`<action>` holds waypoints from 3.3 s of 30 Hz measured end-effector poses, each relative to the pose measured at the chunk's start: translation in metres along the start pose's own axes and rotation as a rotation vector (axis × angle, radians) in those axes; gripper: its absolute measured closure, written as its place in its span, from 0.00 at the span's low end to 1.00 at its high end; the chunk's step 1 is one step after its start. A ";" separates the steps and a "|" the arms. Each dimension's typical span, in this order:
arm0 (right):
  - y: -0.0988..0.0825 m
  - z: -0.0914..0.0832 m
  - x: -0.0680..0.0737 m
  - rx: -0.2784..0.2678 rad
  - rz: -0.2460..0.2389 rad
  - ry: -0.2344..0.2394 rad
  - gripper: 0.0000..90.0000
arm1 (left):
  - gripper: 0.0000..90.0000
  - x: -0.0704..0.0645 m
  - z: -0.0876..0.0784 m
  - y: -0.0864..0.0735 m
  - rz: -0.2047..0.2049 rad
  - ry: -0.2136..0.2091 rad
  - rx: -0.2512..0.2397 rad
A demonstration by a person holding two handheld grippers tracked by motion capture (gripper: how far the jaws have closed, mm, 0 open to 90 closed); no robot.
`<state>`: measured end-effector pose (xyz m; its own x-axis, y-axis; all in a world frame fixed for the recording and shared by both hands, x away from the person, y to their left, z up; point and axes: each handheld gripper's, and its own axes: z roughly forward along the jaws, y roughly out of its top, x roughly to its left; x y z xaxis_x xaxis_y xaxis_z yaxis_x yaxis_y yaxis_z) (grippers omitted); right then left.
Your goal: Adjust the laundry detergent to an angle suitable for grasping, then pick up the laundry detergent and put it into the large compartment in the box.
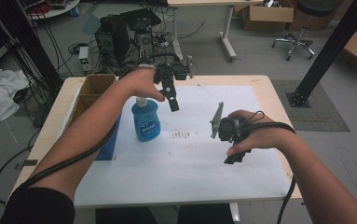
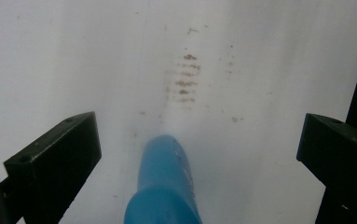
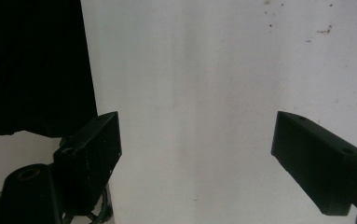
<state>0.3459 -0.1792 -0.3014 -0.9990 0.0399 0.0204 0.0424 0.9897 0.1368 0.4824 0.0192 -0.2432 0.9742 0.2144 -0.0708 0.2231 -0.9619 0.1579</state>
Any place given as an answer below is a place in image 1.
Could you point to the grey computer case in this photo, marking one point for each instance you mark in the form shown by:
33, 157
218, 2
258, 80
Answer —
144, 43

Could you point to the white-legged desk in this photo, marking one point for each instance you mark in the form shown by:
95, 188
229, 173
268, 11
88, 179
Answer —
227, 28

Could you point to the person's dark trousers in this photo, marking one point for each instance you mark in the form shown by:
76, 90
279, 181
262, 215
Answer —
163, 214

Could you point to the grey floor mat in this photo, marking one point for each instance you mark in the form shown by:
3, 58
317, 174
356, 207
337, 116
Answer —
322, 115

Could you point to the black aluminium post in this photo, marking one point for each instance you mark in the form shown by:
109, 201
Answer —
328, 49

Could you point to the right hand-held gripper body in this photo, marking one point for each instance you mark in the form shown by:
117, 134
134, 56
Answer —
227, 127

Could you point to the office chair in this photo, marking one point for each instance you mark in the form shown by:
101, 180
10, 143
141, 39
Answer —
297, 40

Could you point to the white power supply unit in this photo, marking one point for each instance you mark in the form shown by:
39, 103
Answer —
84, 58

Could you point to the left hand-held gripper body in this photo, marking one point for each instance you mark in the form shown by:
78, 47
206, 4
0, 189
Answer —
168, 74

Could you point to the cardboard box with flaps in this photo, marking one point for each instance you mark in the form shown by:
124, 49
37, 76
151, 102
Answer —
269, 14

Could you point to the black floor tape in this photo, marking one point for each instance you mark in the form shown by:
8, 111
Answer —
26, 164

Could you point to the person's left hand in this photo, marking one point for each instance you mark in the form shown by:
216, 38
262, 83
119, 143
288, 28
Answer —
142, 84

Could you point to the round white table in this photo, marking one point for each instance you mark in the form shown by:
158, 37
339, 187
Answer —
55, 7

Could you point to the black computer tower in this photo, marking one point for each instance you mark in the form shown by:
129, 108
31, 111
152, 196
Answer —
112, 40

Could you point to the person's right hand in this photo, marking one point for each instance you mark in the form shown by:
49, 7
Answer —
260, 135

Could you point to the black monitor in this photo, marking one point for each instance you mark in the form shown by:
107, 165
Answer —
140, 19

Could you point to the open cardboard box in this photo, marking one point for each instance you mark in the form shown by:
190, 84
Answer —
92, 93

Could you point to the blue detergent bottle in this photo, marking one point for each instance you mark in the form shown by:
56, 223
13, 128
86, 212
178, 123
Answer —
145, 119

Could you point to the blue box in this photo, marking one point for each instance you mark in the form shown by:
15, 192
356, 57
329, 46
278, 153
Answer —
109, 143

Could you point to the white table mat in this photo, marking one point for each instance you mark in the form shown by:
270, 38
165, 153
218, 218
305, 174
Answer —
198, 174

